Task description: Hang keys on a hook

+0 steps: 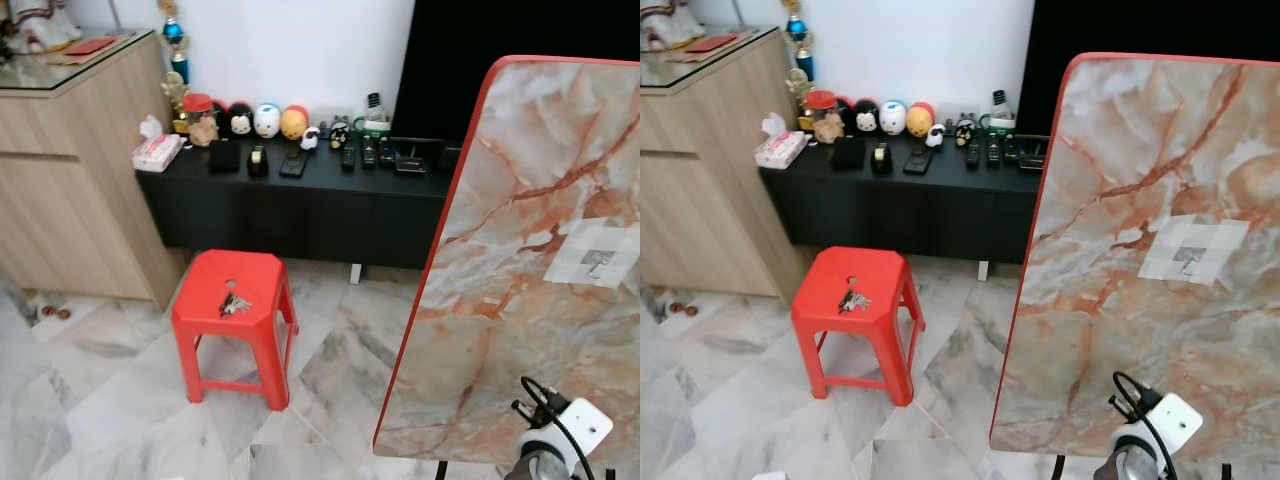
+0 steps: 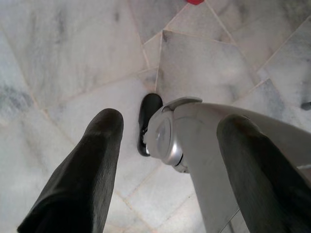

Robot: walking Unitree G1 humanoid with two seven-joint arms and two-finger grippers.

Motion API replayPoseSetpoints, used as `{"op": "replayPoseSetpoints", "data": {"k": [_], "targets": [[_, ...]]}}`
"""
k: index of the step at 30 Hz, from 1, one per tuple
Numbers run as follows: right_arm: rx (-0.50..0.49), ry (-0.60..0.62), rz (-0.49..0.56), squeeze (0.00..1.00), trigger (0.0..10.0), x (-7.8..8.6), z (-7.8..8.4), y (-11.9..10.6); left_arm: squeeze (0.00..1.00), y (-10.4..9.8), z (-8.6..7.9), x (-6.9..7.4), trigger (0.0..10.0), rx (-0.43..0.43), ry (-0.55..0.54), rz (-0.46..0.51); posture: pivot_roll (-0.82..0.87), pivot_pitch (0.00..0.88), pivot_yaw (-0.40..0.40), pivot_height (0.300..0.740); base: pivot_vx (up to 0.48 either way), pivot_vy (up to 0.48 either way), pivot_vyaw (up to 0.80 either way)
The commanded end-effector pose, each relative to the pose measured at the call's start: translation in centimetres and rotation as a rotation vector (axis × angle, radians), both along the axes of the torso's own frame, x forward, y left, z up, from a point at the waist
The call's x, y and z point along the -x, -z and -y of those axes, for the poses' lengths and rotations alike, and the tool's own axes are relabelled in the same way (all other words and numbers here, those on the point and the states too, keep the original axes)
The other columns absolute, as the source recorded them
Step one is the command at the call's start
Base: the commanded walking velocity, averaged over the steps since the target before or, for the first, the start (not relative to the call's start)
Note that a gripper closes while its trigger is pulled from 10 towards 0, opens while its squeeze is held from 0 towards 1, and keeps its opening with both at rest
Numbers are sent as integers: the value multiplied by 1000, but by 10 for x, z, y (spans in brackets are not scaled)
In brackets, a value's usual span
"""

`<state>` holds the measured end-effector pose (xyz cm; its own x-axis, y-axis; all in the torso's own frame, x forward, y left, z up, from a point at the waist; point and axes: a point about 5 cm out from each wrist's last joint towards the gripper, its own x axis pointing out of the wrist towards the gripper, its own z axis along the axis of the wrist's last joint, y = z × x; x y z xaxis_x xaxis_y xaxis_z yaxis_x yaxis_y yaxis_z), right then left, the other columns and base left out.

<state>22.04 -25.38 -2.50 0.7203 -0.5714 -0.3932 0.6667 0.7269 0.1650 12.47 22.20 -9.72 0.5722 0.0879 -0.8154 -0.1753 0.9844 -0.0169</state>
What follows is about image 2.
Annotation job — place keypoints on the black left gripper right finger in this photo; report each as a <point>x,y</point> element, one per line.
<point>267,184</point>

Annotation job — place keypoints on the black robot left foot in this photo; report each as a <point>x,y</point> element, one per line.
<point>149,109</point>

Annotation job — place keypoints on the red plastic stool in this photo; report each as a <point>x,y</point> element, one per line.
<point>194,1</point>

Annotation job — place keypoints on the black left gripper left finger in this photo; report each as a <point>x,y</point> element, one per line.
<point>80,174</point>

